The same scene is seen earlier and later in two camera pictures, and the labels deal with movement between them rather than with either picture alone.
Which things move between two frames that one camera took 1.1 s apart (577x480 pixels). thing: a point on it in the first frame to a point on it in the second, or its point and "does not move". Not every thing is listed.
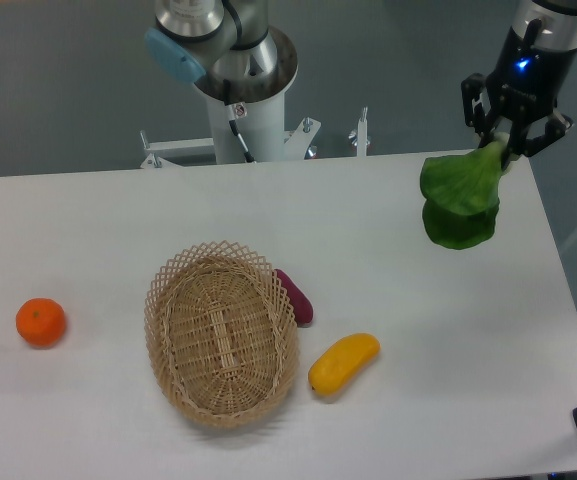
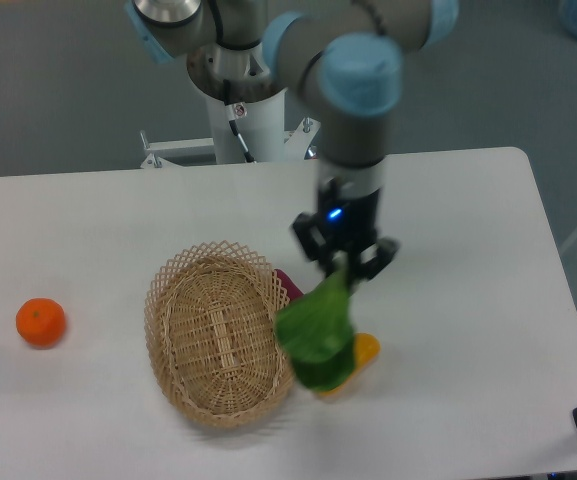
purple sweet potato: (299, 300) does not move
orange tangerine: (40, 321) does not move
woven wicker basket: (222, 334) does not move
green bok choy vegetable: (461, 194) to (317, 332)
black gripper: (525, 80) to (346, 222)
